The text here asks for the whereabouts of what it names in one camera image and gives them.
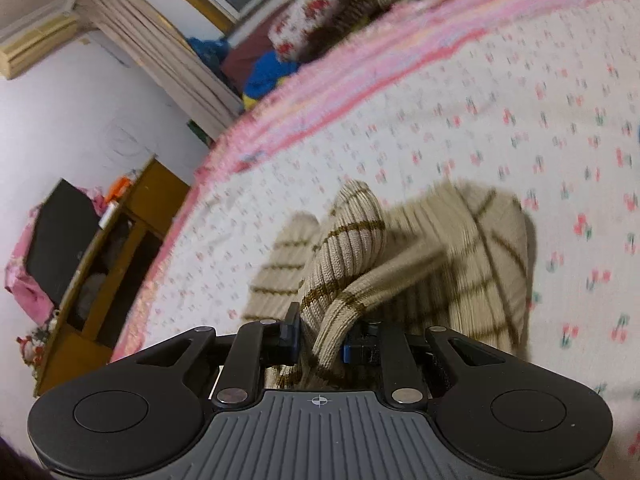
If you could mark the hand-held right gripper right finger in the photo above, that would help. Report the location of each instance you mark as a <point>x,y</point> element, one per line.
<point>356,351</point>

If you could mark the dark green object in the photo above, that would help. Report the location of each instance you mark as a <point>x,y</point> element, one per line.
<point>199,132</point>

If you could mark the beige striped knit sweater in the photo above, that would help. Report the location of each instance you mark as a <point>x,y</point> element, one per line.
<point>360,240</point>

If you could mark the brown checked blanket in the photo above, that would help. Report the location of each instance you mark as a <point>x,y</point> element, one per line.
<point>355,15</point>

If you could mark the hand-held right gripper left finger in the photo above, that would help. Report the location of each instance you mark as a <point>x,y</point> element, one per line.
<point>295,337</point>

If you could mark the pink striped blanket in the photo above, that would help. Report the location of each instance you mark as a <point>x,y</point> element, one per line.
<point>400,45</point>

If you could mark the floral pillow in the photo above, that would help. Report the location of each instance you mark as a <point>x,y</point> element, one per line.
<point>310,20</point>

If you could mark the orange telephone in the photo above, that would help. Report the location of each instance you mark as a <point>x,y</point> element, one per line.
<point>122,187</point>

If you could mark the wooden desk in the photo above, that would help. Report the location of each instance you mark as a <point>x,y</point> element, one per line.
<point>145,195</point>

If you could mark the blue yellow cloth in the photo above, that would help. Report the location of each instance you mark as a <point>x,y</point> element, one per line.
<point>267,77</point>

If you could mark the blue patterned bag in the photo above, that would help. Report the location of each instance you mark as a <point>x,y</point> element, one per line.
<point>207,52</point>

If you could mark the beige curtain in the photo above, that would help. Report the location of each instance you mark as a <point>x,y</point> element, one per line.
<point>165,55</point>

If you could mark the maroon headboard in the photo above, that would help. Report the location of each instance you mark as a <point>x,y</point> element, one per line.
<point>245,55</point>

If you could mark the dark monitor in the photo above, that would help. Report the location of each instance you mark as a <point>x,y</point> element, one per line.
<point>62,240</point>

